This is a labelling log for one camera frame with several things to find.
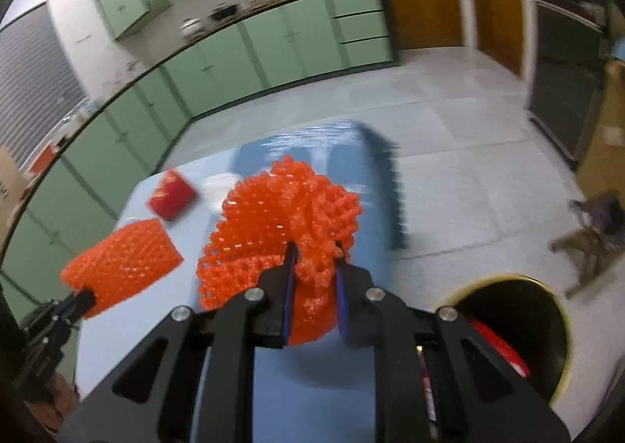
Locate small orange foam fruit net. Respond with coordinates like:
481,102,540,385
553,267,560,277
59,218,184,319

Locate white crumpled tissue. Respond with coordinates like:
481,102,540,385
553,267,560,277
200,173,240,214

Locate open cardboard box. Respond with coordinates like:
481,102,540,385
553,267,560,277
0,145,30,202

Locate black cabinet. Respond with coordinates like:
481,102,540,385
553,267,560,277
527,0,611,165

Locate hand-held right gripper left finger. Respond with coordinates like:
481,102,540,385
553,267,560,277
59,242,300,443

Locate grey window blind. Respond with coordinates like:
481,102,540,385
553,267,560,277
0,1,86,155

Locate tall cardboard box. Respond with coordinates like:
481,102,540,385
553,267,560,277
576,57,625,200

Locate large red flat bag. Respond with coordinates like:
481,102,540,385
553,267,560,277
466,316,532,381

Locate person's left forearm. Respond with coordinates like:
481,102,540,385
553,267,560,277
29,370,81,429

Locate red container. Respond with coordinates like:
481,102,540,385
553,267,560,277
32,145,62,173

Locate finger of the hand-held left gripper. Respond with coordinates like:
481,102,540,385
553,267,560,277
49,289,97,322

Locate small red box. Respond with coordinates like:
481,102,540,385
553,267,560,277
146,168,197,222

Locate green base cabinets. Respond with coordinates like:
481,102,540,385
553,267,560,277
0,0,398,278

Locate black bin with gold rim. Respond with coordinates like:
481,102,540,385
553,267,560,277
437,273,573,409

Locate large orange foam fruit net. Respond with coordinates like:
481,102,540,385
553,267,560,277
195,155,363,346

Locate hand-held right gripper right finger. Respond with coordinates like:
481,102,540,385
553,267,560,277
333,242,571,443

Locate wooden chair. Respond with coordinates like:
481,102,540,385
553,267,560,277
549,194,625,300

